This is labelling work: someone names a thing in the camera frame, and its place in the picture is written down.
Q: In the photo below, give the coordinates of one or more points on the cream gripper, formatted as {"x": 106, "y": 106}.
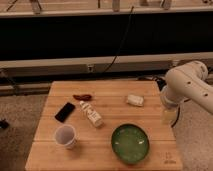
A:
{"x": 169, "y": 116}

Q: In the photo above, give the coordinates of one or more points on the white sponge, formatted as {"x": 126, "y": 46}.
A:
{"x": 135, "y": 100}

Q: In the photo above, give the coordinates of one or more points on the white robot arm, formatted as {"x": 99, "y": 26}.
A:
{"x": 185, "y": 81}

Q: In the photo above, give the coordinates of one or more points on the green bowl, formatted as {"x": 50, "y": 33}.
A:
{"x": 130, "y": 143}

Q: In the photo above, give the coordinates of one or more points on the white bottle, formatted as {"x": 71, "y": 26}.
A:
{"x": 91, "y": 114}

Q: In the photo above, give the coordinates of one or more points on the red chili pepper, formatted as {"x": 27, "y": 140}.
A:
{"x": 84, "y": 97}

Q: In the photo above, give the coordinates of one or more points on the black rectangular block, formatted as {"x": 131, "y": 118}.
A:
{"x": 64, "y": 112}

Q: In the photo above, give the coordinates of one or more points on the black object on floor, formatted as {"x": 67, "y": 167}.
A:
{"x": 4, "y": 124}

